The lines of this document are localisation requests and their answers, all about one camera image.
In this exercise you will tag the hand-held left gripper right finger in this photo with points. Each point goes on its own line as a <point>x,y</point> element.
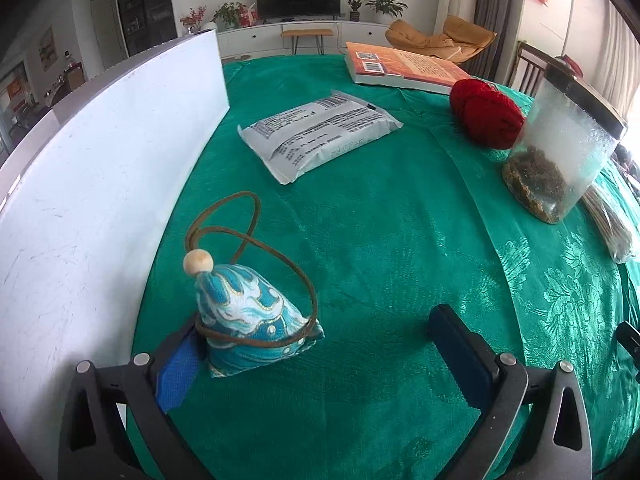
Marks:
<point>460,355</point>

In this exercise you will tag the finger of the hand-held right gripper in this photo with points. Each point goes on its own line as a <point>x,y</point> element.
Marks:
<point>631,341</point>

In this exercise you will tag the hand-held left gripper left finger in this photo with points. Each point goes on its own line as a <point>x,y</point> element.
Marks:
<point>175,380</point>

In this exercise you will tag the plastic wrapped stick bundle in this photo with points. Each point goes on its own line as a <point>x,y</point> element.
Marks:
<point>615,225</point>

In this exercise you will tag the green patterned tablecloth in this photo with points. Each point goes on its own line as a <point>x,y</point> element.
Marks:
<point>380,240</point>

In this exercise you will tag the clear jar with black lid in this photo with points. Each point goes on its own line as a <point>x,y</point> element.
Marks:
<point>560,150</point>

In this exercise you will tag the white board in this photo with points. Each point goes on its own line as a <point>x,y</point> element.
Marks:
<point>100,185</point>

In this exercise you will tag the red yarn ball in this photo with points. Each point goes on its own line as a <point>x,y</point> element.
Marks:
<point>490,115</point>

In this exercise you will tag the white printed packet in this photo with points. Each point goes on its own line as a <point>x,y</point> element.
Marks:
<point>320,130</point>

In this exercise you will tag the red cloth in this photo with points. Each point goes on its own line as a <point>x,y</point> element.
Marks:
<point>571,63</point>

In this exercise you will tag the dark wooden chair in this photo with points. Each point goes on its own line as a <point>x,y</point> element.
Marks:
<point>525,65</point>

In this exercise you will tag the orange book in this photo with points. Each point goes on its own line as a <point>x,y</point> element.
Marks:
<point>400,65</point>

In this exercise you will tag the orange lounge chair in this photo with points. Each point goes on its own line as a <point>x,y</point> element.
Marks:
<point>465,35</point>

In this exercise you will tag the white low cabinet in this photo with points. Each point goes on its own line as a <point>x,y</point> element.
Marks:
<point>260,40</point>

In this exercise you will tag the grey curtain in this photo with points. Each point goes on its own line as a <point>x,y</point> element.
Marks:
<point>495,0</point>

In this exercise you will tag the white door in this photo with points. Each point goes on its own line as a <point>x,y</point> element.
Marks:
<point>106,30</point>

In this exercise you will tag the wooden bench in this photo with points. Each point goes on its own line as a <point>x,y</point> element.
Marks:
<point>306,32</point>

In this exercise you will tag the large leafy potted plant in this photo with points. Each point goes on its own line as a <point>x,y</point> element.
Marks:
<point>385,4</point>

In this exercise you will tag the small potted plant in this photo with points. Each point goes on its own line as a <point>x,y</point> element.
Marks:
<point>354,9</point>

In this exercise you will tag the red flowers in vase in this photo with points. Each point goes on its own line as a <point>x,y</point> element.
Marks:
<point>194,17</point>

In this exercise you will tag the green bushy potted plant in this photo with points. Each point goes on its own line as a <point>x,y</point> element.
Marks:
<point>227,12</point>

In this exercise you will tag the red white box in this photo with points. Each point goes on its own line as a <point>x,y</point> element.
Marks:
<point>248,16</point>

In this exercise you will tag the dark bookshelf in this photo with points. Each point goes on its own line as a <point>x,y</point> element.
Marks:
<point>145,5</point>

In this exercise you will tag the wall picture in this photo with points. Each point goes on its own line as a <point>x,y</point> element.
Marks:
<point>46,49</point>

